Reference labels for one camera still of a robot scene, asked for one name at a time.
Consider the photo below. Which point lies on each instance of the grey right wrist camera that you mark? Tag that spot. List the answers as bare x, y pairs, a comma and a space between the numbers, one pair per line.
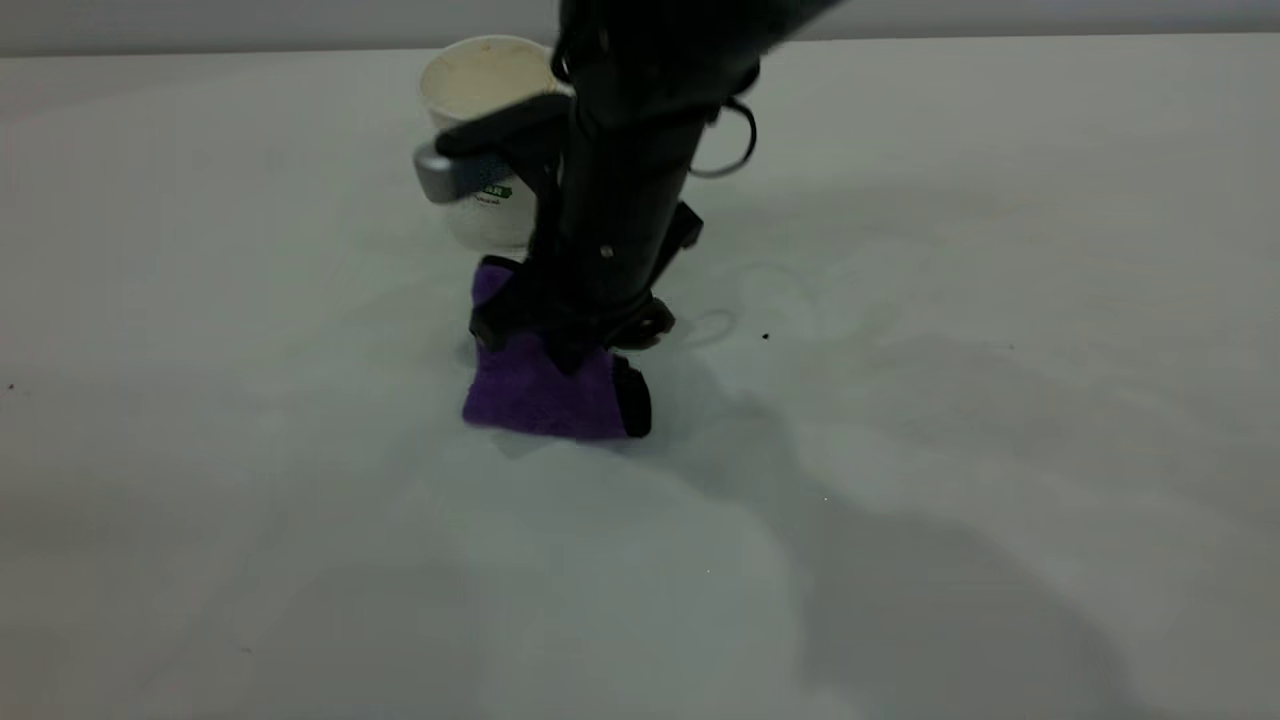
470, 160

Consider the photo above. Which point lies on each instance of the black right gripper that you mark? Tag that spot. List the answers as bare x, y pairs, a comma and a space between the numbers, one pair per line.
610, 220

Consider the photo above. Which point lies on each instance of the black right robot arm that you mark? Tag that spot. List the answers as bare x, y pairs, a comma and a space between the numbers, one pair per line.
660, 50

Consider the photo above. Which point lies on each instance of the purple cloth black trim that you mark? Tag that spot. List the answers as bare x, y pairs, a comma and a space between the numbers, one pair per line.
545, 395

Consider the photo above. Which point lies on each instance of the white paper cup green print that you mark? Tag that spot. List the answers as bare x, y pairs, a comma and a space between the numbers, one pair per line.
480, 80

